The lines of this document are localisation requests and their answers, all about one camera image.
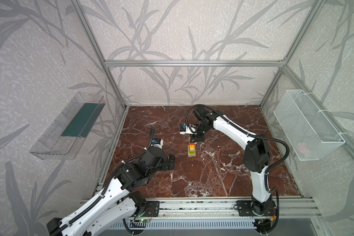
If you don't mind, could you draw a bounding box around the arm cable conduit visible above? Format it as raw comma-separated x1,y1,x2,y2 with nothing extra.
48,125,156,236
184,104,290,178

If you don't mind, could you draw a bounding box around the left circuit board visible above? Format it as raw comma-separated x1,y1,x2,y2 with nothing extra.
130,217,152,229

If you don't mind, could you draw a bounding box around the right wiring bundle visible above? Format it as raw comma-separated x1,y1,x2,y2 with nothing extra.
252,217,277,235

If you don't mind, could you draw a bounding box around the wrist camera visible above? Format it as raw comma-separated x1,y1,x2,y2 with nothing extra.
180,124,197,135
151,138,164,148

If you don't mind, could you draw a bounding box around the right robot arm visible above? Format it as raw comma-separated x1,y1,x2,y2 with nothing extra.
186,105,273,216

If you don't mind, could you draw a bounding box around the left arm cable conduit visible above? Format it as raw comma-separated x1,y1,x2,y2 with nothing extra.
48,125,156,236

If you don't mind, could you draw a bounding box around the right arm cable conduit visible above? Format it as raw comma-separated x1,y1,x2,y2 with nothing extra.
184,104,290,178

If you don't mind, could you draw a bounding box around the clear plastic bin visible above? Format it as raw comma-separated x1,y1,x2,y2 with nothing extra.
29,92,106,160

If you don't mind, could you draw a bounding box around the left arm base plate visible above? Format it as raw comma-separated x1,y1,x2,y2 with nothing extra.
135,201,160,217

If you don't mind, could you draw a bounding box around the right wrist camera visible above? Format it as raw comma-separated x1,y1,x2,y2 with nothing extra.
180,124,197,135

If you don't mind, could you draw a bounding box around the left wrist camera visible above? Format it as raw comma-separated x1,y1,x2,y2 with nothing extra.
151,138,164,148

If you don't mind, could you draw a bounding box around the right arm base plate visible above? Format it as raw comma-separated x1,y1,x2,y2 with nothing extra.
233,200,277,217

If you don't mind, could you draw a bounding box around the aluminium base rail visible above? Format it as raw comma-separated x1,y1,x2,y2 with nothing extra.
146,196,322,220

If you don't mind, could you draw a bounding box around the wood block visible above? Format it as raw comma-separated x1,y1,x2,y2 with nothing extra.
187,150,196,157

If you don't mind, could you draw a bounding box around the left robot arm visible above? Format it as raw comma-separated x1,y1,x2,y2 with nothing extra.
47,146,176,236

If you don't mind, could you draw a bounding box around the white wire basket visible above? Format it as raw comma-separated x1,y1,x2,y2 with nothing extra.
274,89,346,161

